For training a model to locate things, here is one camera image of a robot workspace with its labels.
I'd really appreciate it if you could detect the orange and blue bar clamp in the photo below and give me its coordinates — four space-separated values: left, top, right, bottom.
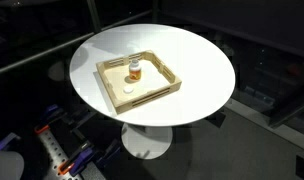
33 104 65 135
57 139 95 177

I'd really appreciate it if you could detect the dark blue bar clamp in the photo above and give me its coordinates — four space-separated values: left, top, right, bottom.
95 138 122 165

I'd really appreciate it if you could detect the purple clamp handle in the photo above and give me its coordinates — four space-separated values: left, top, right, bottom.
0 132 22 152

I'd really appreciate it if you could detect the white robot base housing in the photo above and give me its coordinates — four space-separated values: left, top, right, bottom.
0 151 25 180

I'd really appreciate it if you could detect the white round table pedestal base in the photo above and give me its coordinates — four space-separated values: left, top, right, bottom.
121 122 174 160

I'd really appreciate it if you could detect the light wooden slatted tray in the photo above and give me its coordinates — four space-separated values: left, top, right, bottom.
95 49 183 115

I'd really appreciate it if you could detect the white round bottle lid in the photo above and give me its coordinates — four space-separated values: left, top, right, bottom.
122 86 135 95

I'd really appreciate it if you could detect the dark metal frame post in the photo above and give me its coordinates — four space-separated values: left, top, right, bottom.
86 0 103 34

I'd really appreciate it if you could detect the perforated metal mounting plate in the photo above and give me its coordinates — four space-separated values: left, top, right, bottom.
40 130 84 180

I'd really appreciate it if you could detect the orange label pill bottle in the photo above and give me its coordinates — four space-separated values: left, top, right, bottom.
128 59 143 82

